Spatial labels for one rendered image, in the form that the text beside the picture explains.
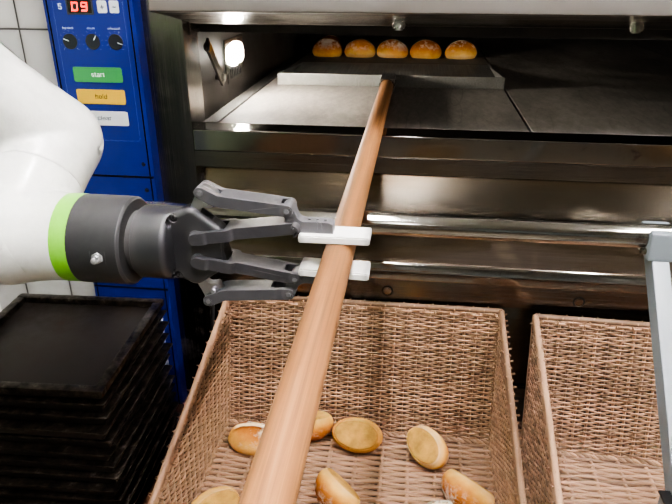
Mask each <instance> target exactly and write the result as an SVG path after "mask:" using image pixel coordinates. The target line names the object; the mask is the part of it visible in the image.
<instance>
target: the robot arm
mask: <svg viewBox="0 0 672 504"><path fill-rule="evenodd" d="M18 57H19V56H18V55H16V54H15V53H14V52H13V51H11V50H10V49H9V48H8V47H7V46H5V45H4V44H3V43H2V42H1V41H0V284H1V285H18V284H25V283H30V282H37V281H48V280H68V281H83V282H98V283H113V284H128V285H134V284H136V283H138V282H139V281H140V280H141V279H142V278H143V277H148V278H163V279H175V278H184V279H187V280H189V281H190V282H193V283H198V284H199V286H200V288H201V289H202V291H203V293H204V295H205V297H204V299H203V302H204V304H205V305H207V306H212V305H215V304H218V303H220V302H223V301H244V300H291V299H293V298H294V296H295V293H296V291H297V288H298V286H299V285H300V284H303V283H309V284H313V282H314V279H315V276H316V273H317V270H318V267H319V264H320V261H321V258H308V257H304V258H303V260H302V261H301V262H300V264H298V263H293V262H287V261H282V260H277V259H272V258H267V257H262V256H257V255H252V254H247V253H242V252H241V251H240V250H238V249H232V248H231V246H230V243H229V242H231V241H233V240H238V239H250V238H262V237H275V236H287V235H294V236H293V238H294V237H296V236H297V235H298V233H299V235H298V241H299V243H320V244H341V245H362V246H368V245H370V239H371V234H372V229H371V228H367V227H344V226H335V220H334V219H332V218H327V217H306V216H303V215H301V214H300V212H299V210H298V208H297V201H296V200H295V199H294V198H292V197H285V196H278V195H271V194H264V193H256V192H249V191H242V190H235V189H228V188H223V187H221V186H219V185H217V184H215V183H213V182H211V181H209V180H204V181H202V182H201V183H200V184H199V185H198V186H197V187H196V188H195V189H194V191H193V194H194V199H193V201H192V203H190V204H187V205H186V206H183V207H176V206H163V205H147V203H146V202H145V201H144V200H143V199H142V198H141V197H139V196H129V195H109V194H89V193H84V191H85V189H86V187H87V185H88V183H89V181H90V179H91V177H92V175H93V173H94V171H95V169H96V167H97V166H98V164H99V162H100V160H101V157H102V153H103V147H104V140H103V134H102V130H101V127H100V125H99V123H98V121H97V119H96V117H95V116H94V115H93V113H92V112H91V111H90V110H89V109H88V108H87V107H86V106H84V105H83V104H82V103H80V102H79V101H77V100H76V99H74V98H73V97H72V96H70V95H69V94H67V93H66V92H64V91H63V90H61V89H60V88H59V87H57V86H55V85H54V84H52V83H51V82H50V81H49V80H48V79H46V78H45V77H44V76H42V75H41V74H40V73H38V72H37V71H35V70H34V69H33V68H31V67H30V66H28V65H27V64H26V63H24V62H23V61H22V60H21V59H19V58H18ZM213 206H214V207H218V208H223V209H230V210H237V211H244V212H251V213H259V214H266V215H273V216H275V217H263V218H252V219H241V220H238V219H236V218H233V219H222V220H221V219H219V218H218V217H216V216H215V215H213V214H212V213H211V212H209V211H208V210H206V209H205V208H211V207H213ZM204 207H205V208H204ZM217 272H220V273H226V274H233V273H238V274H243V275H248V276H253V277H258V278H263V279H255V280H229V281H224V282H222V280H221V279H216V280H213V279H210V277H211V276H213V275H214V274H216V273H217Z"/></svg>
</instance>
